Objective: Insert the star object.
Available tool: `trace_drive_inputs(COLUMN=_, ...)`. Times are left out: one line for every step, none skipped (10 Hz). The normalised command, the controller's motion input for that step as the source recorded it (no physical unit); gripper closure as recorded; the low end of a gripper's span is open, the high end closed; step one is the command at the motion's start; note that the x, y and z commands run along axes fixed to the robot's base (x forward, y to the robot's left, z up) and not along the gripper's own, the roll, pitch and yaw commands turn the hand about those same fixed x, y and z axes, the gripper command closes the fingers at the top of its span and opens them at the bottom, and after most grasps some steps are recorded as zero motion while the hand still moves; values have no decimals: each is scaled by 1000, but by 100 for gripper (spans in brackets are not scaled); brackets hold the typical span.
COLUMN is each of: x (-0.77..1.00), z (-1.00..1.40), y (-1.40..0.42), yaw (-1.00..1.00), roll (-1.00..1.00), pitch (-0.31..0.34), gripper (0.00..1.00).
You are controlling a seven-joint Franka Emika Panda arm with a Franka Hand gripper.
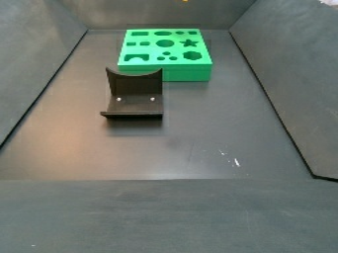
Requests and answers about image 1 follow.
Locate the green shape sorter box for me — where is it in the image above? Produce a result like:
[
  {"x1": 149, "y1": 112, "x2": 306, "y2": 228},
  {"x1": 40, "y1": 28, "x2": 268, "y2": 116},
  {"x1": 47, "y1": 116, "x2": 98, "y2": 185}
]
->
[{"x1": 118, "y1": 28, "x2": 213, "y2": 82}]

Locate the black curved holder stand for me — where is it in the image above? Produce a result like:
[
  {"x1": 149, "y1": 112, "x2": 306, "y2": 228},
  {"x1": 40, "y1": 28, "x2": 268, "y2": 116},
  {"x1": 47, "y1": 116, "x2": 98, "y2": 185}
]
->
[{"x1": 101, "y1": 68, "x2": 165, "y2": 119}]

